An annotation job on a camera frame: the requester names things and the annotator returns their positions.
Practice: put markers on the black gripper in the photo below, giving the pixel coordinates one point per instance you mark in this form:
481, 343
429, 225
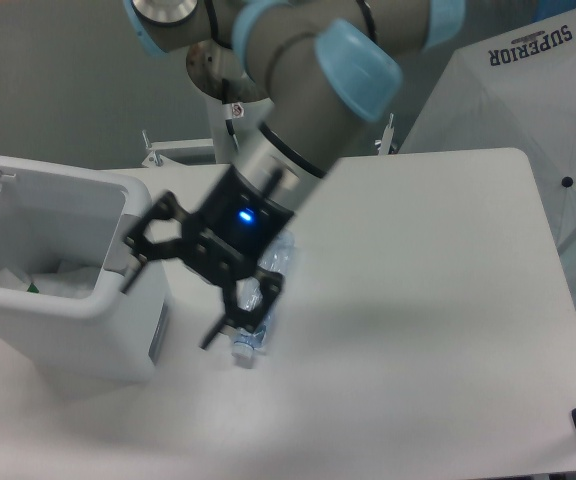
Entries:
235, 235

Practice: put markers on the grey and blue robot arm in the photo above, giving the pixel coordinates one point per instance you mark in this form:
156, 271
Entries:
329, 68

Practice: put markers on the white trash can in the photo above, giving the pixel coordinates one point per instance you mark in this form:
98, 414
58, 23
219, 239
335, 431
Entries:
49, 213

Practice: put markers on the white Superior umbrella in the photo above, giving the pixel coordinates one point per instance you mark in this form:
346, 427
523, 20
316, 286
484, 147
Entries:
515, 90

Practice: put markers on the white table clamp bracket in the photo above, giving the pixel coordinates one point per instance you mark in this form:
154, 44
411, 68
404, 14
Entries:
193, 152

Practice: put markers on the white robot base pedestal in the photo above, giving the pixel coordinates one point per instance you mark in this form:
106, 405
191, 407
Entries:
228, 92

